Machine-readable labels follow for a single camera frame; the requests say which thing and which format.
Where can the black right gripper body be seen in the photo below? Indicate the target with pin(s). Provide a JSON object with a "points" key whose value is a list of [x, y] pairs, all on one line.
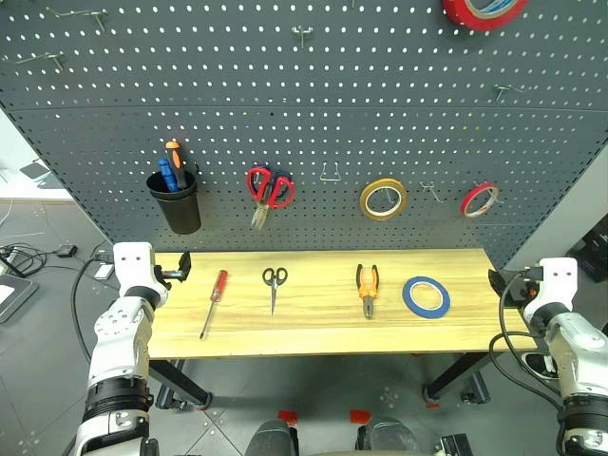
{"points": [[521, 287]]}

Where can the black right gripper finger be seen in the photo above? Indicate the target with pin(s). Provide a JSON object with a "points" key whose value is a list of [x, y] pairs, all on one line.
{"points": [[496, 279], [504, 297]]}

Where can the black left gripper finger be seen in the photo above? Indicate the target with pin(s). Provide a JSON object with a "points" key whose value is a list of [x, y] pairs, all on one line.
{"points": [[185, 261], [184, 277]]}

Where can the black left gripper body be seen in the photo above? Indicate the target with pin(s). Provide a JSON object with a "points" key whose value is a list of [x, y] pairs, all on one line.
{"points": [[164, 274]]}

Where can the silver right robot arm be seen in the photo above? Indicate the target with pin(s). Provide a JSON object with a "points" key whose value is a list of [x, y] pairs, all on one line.
{"points": [[575, 342]]}

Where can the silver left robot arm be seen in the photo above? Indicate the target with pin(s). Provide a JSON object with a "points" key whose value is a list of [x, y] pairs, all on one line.
{"points": [[119, 332]]}

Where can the grey pegboard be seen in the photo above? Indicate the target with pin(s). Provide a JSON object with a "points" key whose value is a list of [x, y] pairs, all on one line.
{"points": [[304, 119]]}

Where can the black plastic cup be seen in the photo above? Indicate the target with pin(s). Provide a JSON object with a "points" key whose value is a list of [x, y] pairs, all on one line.
{"points": [[180, 211]]}

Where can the small white floor device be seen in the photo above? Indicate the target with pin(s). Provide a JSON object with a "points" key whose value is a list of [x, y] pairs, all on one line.
{"points": [[103, 271]]}

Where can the small red tape roll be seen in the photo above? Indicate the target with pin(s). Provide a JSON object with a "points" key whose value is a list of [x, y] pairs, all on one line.
{"points": [[468, 209]]}

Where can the black crate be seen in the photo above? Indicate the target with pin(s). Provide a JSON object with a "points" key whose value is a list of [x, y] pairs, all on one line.
{"points": [[594, 256]]}

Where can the metal hook under red tape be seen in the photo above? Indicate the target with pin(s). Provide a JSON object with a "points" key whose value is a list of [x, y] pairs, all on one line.
{"points": [[489, 192]]}

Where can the blue tape roll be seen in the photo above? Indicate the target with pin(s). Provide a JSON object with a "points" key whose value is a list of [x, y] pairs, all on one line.
{"points": [[409, 304]]}

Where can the black workbench leg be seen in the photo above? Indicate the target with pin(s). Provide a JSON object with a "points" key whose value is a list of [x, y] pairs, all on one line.
{"points": [[185, 385], [456, 377]]}

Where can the black power adapter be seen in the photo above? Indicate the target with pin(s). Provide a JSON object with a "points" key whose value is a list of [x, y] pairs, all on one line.
{"points": [[67, 251]]}

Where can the orange black screwdriver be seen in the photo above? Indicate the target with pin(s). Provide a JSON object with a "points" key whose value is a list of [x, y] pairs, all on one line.
{"points": [[175, 161]]}

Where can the short metal pegboard hook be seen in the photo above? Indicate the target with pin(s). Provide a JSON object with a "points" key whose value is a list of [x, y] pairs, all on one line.
{"points": [[301, 34], [503, 89], [431, 190]]}

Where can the metal hook under yellow tape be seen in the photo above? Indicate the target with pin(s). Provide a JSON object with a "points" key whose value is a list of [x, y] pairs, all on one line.
{"points": [[392, 199]]}

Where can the yellow tape roll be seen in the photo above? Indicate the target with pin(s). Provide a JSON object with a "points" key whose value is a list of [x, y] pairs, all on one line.
{"points": [[368, 211]]}

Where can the wooden workbench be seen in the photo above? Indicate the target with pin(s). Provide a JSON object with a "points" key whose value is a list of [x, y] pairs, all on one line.
{"points": [[323, 332]]}

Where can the grey flat tray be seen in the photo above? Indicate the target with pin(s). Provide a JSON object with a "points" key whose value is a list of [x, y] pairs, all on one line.
{"points": [[14, 297]]}

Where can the red floor marker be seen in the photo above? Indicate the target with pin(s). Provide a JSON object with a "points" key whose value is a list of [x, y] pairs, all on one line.
{"points": [[288, 418], [359, 417]]}

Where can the dark rounded shape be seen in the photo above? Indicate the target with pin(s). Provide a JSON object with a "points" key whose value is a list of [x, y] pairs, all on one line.
{"points": [[389, 437], [271, 439]]}

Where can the long metal pegboard hook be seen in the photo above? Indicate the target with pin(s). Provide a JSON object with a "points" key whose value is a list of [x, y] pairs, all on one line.
{"points": [[56, 59], [95, 15]]}

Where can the large red tape roll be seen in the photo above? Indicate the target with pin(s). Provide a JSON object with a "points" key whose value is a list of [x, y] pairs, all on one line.
{"points": [[480, 19]]}

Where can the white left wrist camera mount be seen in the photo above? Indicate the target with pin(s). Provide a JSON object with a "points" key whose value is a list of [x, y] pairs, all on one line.
{"points": [[133, 266]]}

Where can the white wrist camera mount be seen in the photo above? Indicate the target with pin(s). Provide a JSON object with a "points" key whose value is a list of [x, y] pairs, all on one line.
{"points": [[133, 266], [560, 282]]}

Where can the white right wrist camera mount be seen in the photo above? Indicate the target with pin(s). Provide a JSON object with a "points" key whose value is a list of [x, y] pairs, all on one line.
{"points": [[560, 282]]}

